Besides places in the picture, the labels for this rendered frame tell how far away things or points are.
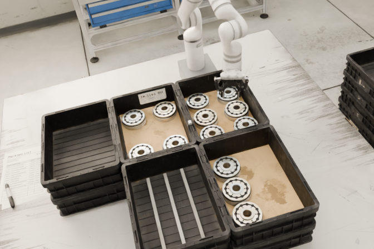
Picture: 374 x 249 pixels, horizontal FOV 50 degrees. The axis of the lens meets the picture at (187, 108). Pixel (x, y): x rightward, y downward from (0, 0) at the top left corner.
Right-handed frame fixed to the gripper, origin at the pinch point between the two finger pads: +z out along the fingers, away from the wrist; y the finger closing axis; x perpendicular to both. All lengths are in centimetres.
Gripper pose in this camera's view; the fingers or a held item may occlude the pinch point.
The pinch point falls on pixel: (230, 94)
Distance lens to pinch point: 167.6
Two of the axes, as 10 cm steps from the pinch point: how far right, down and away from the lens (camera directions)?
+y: -10.0, 0.1, 0.6
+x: -0.4, 6.9, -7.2
